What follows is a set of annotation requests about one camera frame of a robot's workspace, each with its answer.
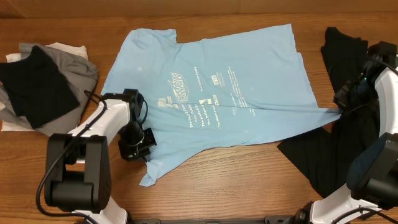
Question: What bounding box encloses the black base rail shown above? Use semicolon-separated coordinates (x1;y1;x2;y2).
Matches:
129;215;292;224

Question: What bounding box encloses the black t-shirt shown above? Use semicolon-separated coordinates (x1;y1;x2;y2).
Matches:
277;27;379;198

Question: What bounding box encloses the folded black shirt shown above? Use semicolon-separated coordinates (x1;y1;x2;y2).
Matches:
1;45;80;129

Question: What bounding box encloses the folded white shirt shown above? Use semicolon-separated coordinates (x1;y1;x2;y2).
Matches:
1;42;88;132

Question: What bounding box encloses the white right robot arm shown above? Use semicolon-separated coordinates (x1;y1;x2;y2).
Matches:
279;42;397;223

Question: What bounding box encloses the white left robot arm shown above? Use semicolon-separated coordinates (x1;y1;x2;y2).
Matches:
35;89;156;223

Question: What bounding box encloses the light blue printed t-shirt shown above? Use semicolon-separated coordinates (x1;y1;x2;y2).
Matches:
102;24;340;187

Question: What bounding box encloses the folded grey shirt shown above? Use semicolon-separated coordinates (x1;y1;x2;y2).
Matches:
1;43;98;136

